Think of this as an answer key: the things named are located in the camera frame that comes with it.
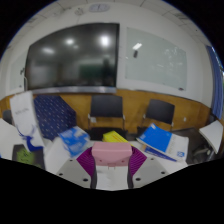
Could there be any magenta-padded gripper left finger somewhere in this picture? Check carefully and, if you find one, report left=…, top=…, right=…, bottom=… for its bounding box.
left=55, top=146, right=98, bottom=190

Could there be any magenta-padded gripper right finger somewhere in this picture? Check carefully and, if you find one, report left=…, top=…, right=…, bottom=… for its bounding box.
left=128, top=145, right=169, bottom=190

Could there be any pink charger block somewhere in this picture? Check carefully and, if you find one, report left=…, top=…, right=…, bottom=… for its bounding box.
left=91, top=141, right=133, bottom=168

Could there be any blue tissue box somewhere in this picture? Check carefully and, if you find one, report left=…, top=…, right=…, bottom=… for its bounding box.
left=58, top=125, right=92, bottom=158

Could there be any blue white paper box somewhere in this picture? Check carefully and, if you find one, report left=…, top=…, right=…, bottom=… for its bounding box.
left=135, top=123, right=190, bottom=163

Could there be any yellow box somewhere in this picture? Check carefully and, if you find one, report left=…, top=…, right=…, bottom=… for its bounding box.
left=102, top=130, right=129, bottom=144

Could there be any black green mouse pad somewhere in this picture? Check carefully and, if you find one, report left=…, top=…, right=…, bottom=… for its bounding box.
left=12, top=143, right=46, bottom=170

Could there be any blue dotted chair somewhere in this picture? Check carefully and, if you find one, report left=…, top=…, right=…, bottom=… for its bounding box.
left=33, top=95, right=78, bottom=141

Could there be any black chair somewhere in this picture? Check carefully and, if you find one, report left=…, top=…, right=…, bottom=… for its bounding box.
left=1, top=109, right=14, bottom=125
left=142, top=98, right=176, bottom=132
left=88, top=94, right=126, bottom=132

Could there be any white paper bag blue deer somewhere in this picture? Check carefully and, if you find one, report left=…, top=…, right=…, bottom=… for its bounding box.
left=9, top=90, right=46, bottom=153

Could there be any white side table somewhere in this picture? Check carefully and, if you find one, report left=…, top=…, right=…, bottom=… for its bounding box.
left=198, top=119, right=224, bottom=155

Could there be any blue curtain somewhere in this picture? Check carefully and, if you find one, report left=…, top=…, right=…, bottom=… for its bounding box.
left=205, top=44, right=224, bottom=120

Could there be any large glass whiteboard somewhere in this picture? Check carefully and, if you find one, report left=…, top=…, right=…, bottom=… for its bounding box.
left=125, top=27, right=188, bottom=92

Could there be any small glass whiteboard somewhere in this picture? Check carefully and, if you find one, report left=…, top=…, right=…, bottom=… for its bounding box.
left=9, top=53, right=28, bottom=93

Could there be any large black wall screen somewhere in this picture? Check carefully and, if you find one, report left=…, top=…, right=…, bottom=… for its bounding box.
left=24, top=22, right=121, bottom=94

